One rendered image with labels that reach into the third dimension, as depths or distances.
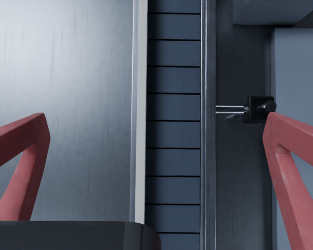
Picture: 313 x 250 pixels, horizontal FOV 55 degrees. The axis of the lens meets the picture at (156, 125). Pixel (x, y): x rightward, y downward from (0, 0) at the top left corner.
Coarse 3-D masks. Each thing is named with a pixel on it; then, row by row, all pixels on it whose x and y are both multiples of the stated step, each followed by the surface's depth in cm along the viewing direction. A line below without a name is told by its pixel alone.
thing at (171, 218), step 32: (160, 0) 43; (192, 0) 43; (160, 32) 43; (192, 32) 43; (160, 64) 42; (192, 64) 42; (160, 96) 42; (192, 96) 42; (160, 128) 42; (192, 128) 42; (160, 160) 42; (192, 160) 42; (160, 192) 41; (192, 192) 41; (160, 224) 41; (192, 224) 41
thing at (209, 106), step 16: (208, 0) 35; (208, 16) 34; (208, 32) 34; (208, 48) 34; (208, 64) 34; (208, 80) 34; (208, 96) 34; (208, 112) 34; (208, 128) 34; (208, 144) 34; (208, 160) 33; (208, 176) 33; (208, 192) 33; (208, 208) 33; (208, 224) 33; (208, 240) 33
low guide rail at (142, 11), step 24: (144, 0) 39; (144, 24) 39; (144, 48) 39; (144, 72) 39; (144, 96) 39; (144, 120) 38; (144, 144) 38; (144, 168) 38; (144, 192) 38; (144, 216) 38
